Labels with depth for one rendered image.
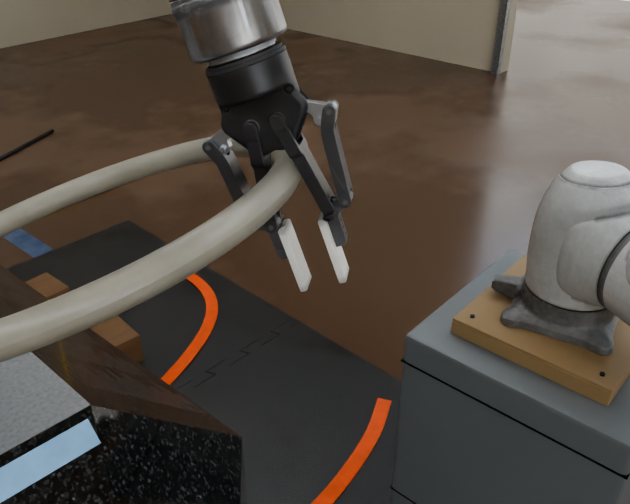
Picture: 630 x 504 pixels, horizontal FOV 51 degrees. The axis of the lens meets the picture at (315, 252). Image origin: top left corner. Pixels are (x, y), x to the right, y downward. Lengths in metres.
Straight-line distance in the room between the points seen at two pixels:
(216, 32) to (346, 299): 2.14
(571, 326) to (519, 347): 0.09
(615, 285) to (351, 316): 1.63
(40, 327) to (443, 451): 0.92
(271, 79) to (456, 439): 0.83
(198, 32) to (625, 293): 0.70
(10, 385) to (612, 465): 0.88
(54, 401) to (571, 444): 0.76
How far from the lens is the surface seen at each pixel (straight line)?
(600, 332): 1.19
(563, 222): 1.08
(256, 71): 0.59
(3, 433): 1.00
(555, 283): 1.13
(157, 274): 0.50
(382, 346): 2.42
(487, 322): 1.19
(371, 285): 2.73
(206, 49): 0.59
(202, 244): 0.52
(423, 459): 1.35
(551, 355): 1.15
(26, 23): 6.86
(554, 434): 1.13
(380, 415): 2.14
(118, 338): 2.34
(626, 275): 1.03
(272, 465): 2.01
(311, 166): 0.62
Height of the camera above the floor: 1.53
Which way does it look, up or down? 31 degrees down
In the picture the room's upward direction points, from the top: straight up
